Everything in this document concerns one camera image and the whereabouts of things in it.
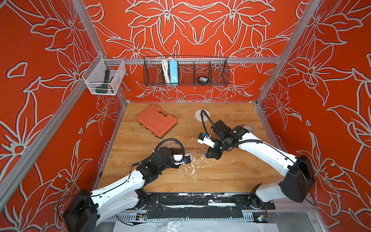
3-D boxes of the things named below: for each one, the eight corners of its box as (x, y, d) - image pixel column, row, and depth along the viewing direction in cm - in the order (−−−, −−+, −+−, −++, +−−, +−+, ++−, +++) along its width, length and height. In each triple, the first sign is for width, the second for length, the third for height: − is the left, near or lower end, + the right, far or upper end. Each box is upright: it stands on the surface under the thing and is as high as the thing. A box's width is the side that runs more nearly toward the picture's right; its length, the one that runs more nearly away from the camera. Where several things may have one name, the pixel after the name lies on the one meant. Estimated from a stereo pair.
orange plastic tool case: (135, 121, 109) (133, 117, 105) (153, 107, 119) (152, 103, 115) (160, 140, 98) (159, 136, 94) (177, 123, 108) (177, 118, 104)
